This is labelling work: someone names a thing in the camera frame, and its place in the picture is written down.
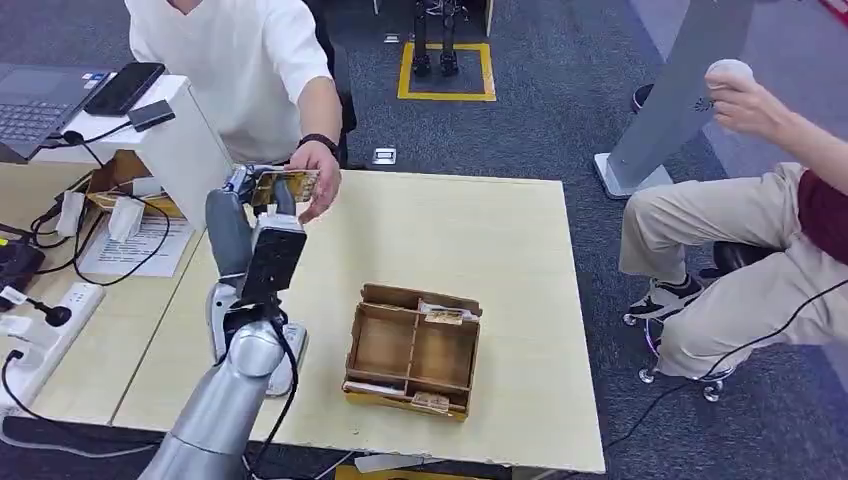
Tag person's hand with watch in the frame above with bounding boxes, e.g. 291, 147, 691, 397
288, 142, 343, 225

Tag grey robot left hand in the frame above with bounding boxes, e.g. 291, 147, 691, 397
205, 165, 297, 280

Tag seated person's hand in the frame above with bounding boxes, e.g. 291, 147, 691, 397
704, 71, 795, 141

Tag white rounded object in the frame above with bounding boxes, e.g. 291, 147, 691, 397
704, 58, 757, 91

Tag wooden card box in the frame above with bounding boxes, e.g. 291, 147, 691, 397
341, 283, 484, 423

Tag black wrist watch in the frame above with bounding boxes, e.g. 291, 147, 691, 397
296, 133, 342, 161

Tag grey pillar with white base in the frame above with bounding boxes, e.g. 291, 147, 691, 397
592, 0, 758, 200

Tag black office chair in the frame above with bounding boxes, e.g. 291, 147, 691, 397
305, 0, 358, 169

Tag white desk riser stand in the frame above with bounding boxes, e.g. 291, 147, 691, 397
31, 72, 235, 231

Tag printed paper sheet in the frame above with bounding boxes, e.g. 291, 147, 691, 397
78, 215, 194, 279

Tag white power adapter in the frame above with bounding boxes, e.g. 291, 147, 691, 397
106, 196, 146, 244
54, 190, 87, 238

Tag black shoe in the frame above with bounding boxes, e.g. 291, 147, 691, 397
629, 82, 656, 115

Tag person in beige trousers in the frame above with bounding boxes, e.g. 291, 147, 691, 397
618, 69, 848, 382

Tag brown cardboard box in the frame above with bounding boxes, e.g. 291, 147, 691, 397
84, 148, 184, 218

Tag grey flat pad device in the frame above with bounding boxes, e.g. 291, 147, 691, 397
266, 322, 310, 399

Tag small black box device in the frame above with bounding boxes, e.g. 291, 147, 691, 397
127, 99, 177, 132

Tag yellow floor tape square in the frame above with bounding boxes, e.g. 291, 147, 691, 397
396, 41, 497, 103

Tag person in white shirt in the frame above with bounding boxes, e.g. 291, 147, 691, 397
124, 0, 344, 225

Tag black wheeled stool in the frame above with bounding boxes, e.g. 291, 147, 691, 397
622, 241, 784, 403

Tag black smartphone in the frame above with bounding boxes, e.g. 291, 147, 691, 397
84, 60, 166, 117

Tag cards in box slot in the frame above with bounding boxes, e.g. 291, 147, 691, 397
417, 300, 480, 327

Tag black robot legs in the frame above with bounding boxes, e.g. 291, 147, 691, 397
410, 0, 462, 76

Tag black power plug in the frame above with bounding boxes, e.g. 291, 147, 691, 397
25, 297, 73, 328

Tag white card in box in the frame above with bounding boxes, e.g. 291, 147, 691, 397
343, 380, 407, 398

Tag white power strip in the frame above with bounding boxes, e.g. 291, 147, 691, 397
0, 281, 107, 413

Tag black desk device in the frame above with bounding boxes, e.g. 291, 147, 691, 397
0, 237, 46, 311

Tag dark grey laptop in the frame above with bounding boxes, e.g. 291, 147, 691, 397
0, 62, 111, 161

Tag gold card lying flat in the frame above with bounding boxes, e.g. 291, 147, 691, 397
410, 392, 452, 414

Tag yellow object under desk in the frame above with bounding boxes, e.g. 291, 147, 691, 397
333, 463, 495, 480

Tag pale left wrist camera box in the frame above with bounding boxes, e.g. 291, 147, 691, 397
239, 211, 309, 307

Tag black looped cable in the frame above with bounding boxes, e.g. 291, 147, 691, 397
29, 190, 172, 287

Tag black cable with round plug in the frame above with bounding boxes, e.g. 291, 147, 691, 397
39, 119, 135, 167

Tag black plug with cable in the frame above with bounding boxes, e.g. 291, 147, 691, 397
0, 348, 41, 420

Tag black mat with white cable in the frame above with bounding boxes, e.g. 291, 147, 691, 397
0, 415, 162, 460

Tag black floor cable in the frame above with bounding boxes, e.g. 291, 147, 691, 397
604, 280, 848, 457

